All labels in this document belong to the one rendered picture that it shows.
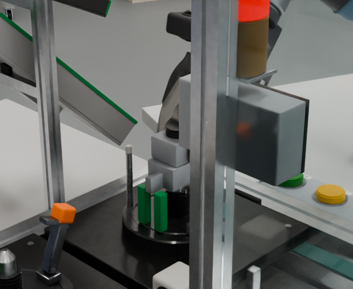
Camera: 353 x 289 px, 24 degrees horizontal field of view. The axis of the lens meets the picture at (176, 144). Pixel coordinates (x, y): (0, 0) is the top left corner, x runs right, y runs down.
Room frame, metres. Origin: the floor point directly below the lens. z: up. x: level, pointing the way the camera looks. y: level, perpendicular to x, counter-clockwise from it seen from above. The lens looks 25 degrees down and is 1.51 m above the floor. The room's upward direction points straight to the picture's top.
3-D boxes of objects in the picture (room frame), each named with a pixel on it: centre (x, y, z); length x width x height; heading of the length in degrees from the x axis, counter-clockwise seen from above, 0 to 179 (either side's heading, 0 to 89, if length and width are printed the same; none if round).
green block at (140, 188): (0.89, 0.04, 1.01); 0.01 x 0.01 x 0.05; 46
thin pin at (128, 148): (0.93, 0.06, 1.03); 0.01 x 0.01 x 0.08
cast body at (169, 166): (0.91, 0.00, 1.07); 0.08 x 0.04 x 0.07; 136
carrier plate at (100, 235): (0.91, 0.00, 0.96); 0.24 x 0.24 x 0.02; 46
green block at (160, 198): (0.87, 0.02, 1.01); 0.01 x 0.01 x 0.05; 46
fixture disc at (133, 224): (0.91, 0.00, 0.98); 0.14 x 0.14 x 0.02
